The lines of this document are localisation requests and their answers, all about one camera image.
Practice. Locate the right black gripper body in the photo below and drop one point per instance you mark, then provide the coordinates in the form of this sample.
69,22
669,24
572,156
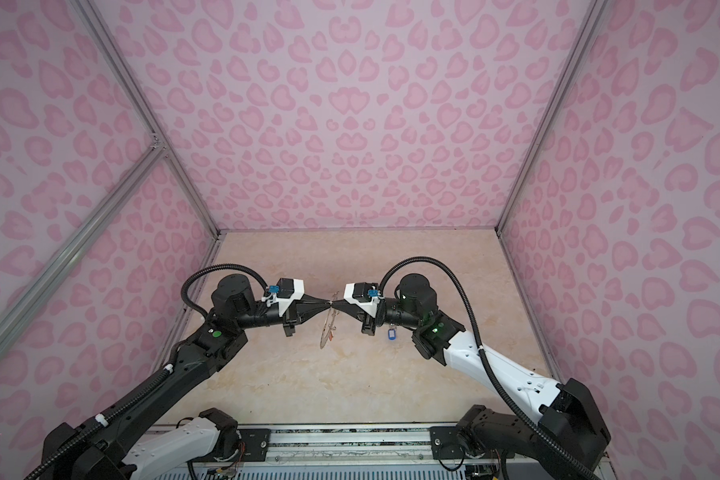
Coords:
370,326

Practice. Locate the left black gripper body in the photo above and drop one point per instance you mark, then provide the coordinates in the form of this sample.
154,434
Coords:
288,322

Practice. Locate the perforated metal ring disc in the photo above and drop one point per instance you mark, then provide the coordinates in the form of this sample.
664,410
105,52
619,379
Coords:
328,330

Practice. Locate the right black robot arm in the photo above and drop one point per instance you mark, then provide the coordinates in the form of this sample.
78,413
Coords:
557,424

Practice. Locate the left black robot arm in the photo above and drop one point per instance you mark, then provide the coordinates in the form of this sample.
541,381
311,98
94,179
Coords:
231,299

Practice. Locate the left diagonal aluminium strut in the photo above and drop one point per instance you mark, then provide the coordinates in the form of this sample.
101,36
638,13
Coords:
16,318

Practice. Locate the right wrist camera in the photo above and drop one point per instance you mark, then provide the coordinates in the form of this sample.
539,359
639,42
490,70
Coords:
364,295

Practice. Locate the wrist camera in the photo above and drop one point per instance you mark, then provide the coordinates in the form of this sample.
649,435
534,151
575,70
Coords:
364,295
284,294

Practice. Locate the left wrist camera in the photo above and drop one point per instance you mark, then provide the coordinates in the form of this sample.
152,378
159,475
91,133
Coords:
284,294

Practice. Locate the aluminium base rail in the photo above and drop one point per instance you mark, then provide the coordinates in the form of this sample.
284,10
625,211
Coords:
321,451

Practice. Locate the left corner aluminium post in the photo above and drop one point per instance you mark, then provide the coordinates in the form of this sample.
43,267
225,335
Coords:
105,42

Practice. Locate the corner aluminium post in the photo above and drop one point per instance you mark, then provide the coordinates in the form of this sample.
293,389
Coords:
105,42
597,11

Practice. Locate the right corner aluminium post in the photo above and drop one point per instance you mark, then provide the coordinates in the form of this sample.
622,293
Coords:
597,11

